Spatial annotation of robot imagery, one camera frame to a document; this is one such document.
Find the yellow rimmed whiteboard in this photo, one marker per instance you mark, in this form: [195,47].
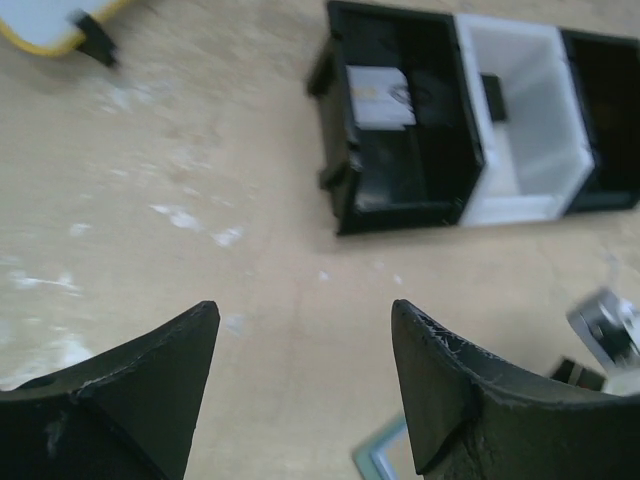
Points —
[47,28]

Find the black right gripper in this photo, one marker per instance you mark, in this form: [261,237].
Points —
[570,372]

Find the silver VIP card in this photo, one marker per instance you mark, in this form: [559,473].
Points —
[380,98]

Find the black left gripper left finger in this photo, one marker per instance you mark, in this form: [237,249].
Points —
[128,413]

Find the black bin right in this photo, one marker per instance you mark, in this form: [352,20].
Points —
[605,70]

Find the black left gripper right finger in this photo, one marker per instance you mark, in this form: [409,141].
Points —
[472,415]

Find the black bin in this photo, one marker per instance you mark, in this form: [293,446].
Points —
[402,147]
[605,70]

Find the black whiteboard clip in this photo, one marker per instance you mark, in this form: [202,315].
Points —
[95,42]

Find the black bin left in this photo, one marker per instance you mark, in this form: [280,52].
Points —
[402,147]

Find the white middle bin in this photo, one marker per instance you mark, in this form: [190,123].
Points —
[539,158]

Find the green leather card holder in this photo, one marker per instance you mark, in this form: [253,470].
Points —
[386,453]

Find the black card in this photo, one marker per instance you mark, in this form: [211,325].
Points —
[494,97]

